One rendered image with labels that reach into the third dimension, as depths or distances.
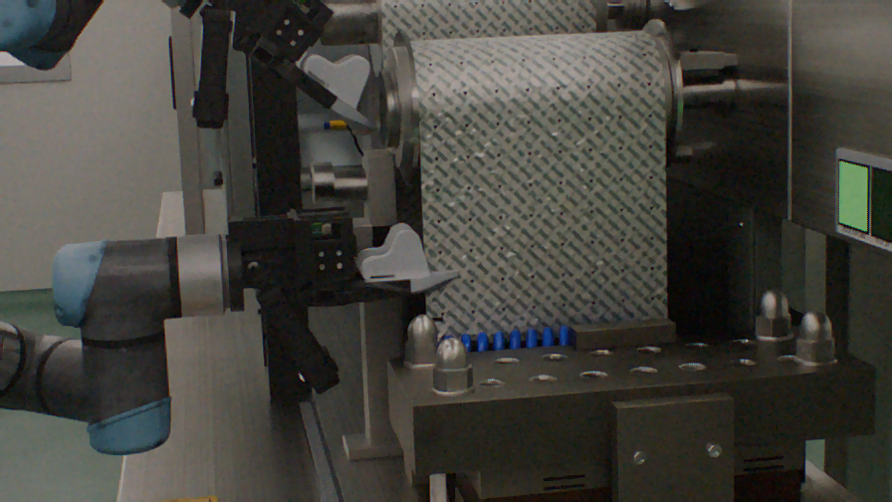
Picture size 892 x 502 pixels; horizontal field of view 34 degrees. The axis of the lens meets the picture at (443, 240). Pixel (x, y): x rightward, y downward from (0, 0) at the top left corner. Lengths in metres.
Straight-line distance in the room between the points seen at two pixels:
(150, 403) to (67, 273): 0.14
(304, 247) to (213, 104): 0.17
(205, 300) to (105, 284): 0.09
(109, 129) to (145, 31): 0.48
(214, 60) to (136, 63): 5.53
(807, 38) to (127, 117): 5.78
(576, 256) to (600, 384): 0.20
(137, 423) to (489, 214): 0.37
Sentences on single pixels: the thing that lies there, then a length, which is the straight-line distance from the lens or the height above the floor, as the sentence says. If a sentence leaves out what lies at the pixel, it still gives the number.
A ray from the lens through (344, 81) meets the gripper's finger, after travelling 1.39.
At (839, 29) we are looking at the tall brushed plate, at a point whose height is 1.32.
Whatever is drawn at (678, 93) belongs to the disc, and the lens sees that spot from 1.40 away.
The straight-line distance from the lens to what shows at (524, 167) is 1.37.
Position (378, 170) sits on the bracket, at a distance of 1.42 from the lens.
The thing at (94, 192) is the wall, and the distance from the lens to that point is 6.96.
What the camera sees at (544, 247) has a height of 1.12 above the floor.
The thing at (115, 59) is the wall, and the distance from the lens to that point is 6.91.
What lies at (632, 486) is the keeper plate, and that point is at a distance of 1.23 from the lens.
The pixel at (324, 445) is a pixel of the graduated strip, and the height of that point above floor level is 0.90.
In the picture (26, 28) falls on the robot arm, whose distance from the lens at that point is 1.24.
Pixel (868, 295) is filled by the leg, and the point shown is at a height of 1.02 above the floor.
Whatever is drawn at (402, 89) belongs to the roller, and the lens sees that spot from 1.35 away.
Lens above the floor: 1.36
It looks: 10 degrees down
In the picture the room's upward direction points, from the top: 2 degrees counter-clockwise
